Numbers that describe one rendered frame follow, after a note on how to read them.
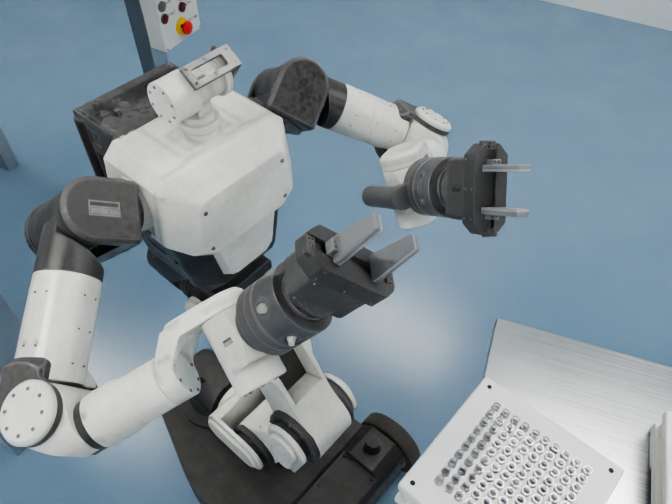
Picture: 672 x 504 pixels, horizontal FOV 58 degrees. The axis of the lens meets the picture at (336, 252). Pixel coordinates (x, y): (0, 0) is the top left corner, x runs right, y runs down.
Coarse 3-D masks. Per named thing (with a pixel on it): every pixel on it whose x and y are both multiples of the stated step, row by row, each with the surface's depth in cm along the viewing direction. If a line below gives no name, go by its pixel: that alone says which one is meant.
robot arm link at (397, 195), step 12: (408, 168) 93; (396, 180) 93; (408, 180) 89; (372, 192) 95; (384, 192) 91; (396, 192) 89; (408, 192) 89; (372, 204) 96; (384, 204) 92; (396, 204) 89; (408, 204) 90; (396, 216) 98; (408, 216) 96; (420, 216) 95; (432, 216) 96; (408, 228) 97
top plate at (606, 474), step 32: (480, 384) 101; (480, 416) 97; (544, 416) 97; (448, 448) 94; (544, 448) 94; (576, 448) 94; (416, 480) 90; (448, 480) 90; (480, 480) 90; (608, 480) 90
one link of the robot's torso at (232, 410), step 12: (228, 396) 168; (252, 396) 172; (264, 396) 179; (228, 408) 166; (240, 408) 170; (252, 408) 177; (216, 420) 164; (228, 420) 168; (240, 420) 174; (216, 432) 168; (228, 432) 162; (228, 444) 166; (240, 444) 161; (240, 456) 165; (252, 456) 159
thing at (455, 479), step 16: (496, 432) 95; (480, 448) 93; (496, 448) 93; (512, 448) 94; (464, 464) 92; (480, 464) 91; (496, 464) 91; (512, 464) 92; (528, 464) 92; (544, 464) 92; (560, 464) 93; (496, 480) 89; (512, 480) 89; (528, 480) 89; (544, 480) 90; (560, 480) 90; (512, 496) 89; (528, 496) 89
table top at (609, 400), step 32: (512, 352) 114; (544, 352) 114; (576, 352) 114; (608, 352) 114; (512, 384) 109; (544, 384) 109; (576, 384) 109; (608, 384) 109; (640, 384) 109; (576, 416) 105; (608, 416) 105; (640, 416) 105; (608, 448) 101; (640, 448) 101; (640, 480) 98
